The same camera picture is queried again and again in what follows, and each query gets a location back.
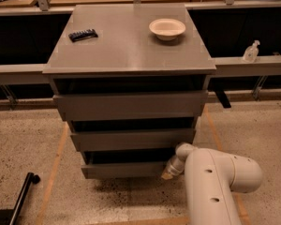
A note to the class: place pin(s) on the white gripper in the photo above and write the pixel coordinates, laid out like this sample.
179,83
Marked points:
172,168

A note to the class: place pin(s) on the grey bottom drawer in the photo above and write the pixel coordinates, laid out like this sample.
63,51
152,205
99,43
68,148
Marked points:
126,163

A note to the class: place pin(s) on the grey drawer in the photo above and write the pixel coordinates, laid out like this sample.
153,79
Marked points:
126,163
130,106
127,140

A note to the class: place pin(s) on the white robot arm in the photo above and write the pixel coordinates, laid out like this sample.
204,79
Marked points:
211,177

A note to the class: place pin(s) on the grey middle drawer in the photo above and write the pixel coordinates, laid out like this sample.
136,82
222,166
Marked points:
127,140

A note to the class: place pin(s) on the grey top drawer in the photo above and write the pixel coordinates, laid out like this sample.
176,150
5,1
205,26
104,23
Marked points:
130,106

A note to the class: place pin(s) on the grey drawer cabinet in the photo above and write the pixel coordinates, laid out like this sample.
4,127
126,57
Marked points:
127,57

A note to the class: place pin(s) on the clear sanitizer pump bottle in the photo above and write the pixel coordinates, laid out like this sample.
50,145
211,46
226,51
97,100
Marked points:
251,53

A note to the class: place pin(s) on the grey metal rail shelf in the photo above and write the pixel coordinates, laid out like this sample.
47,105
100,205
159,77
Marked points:
225,67

